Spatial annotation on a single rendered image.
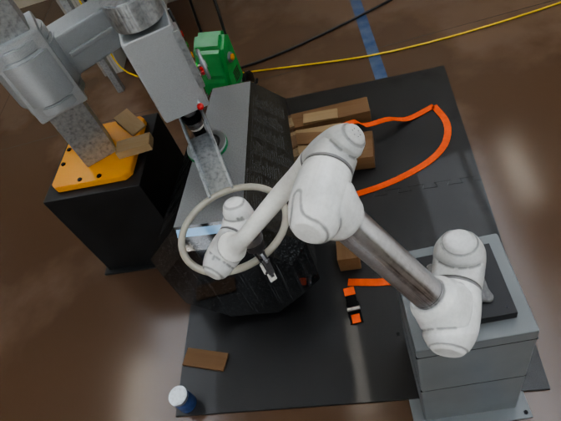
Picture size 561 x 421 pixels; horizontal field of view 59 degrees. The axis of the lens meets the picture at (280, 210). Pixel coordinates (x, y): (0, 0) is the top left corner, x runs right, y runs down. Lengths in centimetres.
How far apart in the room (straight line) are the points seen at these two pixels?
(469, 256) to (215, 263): 78
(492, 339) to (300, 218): 90
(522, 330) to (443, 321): 40
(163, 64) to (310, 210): 124
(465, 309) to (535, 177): 184
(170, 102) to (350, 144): 122
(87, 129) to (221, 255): 148
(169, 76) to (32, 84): 71
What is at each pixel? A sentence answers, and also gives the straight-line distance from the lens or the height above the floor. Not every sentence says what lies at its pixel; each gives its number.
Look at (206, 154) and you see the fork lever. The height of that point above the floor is 94.
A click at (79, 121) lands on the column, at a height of 105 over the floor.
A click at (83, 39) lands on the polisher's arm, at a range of 272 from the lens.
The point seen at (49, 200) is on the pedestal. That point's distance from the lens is 305.
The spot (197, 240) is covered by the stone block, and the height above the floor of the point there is 77.
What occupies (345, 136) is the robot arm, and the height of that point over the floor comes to 160.
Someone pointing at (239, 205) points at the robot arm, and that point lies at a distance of 167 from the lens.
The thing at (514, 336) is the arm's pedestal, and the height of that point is 79.
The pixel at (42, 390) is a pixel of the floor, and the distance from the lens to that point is 337.
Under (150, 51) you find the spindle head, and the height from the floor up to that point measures 147.
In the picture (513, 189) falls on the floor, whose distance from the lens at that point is 319.
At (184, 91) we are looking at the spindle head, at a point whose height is 124.
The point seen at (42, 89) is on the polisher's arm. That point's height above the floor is 133.
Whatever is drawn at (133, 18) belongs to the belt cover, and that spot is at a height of 163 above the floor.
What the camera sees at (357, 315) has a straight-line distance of 271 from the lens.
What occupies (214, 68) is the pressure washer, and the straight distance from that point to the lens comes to 398.
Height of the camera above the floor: 244
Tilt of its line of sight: 49 degrees down
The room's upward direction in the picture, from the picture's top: 23 degrees counter-clockwise
